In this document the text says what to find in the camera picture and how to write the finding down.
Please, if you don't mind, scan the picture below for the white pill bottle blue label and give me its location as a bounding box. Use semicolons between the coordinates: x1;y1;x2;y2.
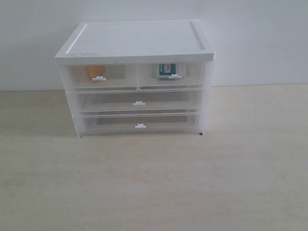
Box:
158;64;178;79

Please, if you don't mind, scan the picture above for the yellow cheese wedge toy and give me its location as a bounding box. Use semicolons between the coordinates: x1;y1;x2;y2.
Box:
86;65;106;82

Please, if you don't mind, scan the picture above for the clear plastic container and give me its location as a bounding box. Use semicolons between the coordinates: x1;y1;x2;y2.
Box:
77;90;201;113
81;112;202;133

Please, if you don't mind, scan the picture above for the white plastic drawer cabinet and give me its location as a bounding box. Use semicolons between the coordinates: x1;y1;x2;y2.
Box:
55;20;215;137

